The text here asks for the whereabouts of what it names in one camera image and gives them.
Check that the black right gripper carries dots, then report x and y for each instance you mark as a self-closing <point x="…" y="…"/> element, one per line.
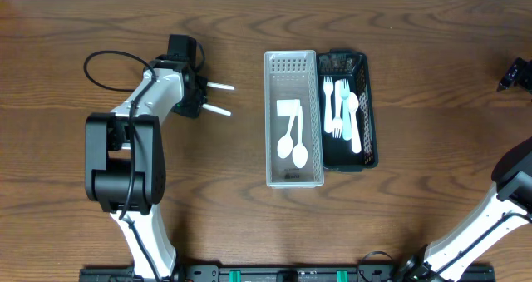
<point x="521" y="71"/>

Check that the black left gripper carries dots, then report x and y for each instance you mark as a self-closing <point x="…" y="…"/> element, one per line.
<point x="201" y="95"/>

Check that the white plastic spoon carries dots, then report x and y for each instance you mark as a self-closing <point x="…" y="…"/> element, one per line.
<point x="353" y="104"/>
<point x="285" y="143"/>
<point x="300" y="153"/>
<point x="217" y="110"/>
<point x="220" y="86"/>

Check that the white plastic fork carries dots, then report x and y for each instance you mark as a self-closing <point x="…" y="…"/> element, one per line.
<point x="337" y="120"/>
<point x="328" y="88"/>
<point x="346" y="123"/>

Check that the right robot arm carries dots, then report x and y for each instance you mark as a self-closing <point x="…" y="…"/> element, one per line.
<point x="506" y="207"/>

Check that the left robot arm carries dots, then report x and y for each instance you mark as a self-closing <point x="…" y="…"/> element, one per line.
<point x="124" y="155"/>

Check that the clear plastic basket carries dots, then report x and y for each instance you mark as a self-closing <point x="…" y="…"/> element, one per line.
<point x="290" y="79"/>

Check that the black plastic basket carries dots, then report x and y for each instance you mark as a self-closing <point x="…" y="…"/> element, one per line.
<point x="337" y="153"/>

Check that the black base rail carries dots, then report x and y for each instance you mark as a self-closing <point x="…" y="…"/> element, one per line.
<point x="213" y="273"/>

